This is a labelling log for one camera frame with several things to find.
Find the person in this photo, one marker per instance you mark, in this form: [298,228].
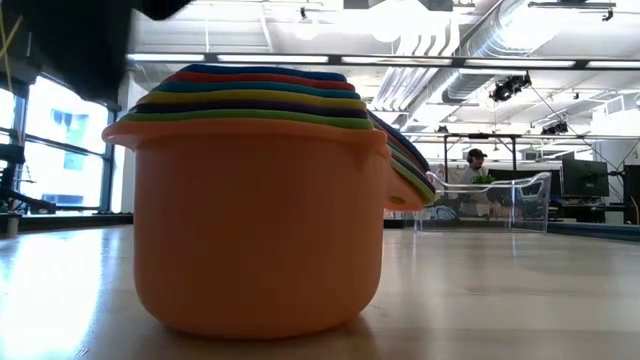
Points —
[476,155]

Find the clear plastic basket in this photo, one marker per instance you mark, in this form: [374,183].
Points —
[546,205]

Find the black workstation frame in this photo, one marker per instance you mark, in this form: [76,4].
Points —
[445,150]

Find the red measuring cup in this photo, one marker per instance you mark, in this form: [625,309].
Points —
[255,79]

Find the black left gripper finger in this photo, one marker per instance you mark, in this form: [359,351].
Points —
[162,7]
[80,35]

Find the purple measuring cup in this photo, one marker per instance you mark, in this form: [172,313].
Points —
[250,106]

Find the black computer monitor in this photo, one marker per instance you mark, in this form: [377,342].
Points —
[585,177]

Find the orange measuring cup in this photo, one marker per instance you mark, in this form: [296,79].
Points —
[250,240]

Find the overhead light bar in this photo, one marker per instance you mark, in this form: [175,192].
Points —
[335,59]

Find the blue measuring cup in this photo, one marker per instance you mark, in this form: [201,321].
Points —
[260,70]

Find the teal measuring cup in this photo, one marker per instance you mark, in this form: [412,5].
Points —
[255,87]

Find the small green background plant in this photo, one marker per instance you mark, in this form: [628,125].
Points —
[482,179]

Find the dark monitor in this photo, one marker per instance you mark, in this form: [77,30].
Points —
[632,190]

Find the black equipment stand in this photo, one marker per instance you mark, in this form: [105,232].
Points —
[30,204]

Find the green measuring cup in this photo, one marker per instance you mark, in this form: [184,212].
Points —
[250,116]

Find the black ceiling camera cluster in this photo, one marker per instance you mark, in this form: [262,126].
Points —
[555,128]
[507,89]

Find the grey post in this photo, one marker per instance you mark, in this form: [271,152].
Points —
[12,225]

